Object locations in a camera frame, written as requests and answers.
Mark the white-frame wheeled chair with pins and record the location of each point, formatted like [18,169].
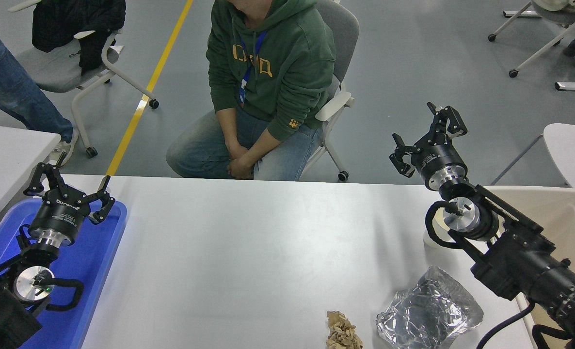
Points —
[554,14]

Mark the blue plastic tray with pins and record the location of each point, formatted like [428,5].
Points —
[88,271]

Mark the person's right hand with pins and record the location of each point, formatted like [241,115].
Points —
[235,150]

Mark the small white table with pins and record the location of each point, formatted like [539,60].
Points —
[6,155]

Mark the crumpled tan paper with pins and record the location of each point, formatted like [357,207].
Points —
[341,332]

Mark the large pale bin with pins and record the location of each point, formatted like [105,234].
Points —
[568,218]

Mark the grey seat white-frame chair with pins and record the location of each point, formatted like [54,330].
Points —
[50,72]

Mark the black jacket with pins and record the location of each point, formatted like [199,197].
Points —
[74,24]

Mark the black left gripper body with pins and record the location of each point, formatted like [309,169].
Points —
[57,215]

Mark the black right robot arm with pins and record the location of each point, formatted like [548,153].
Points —
[525,257]

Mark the white side table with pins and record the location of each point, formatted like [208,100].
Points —
[573,145]

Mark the person's left forearm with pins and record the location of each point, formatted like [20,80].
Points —
[265,143]

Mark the white paper cup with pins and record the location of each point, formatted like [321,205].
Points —
[429,241]

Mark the grey padded office chair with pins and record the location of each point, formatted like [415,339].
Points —
[336,29]

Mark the person's right forearm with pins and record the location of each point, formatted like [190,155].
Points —
[223,123]

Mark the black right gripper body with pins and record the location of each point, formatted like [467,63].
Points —
[438,157]

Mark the person's left hand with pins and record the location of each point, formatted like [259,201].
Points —
[243,168]

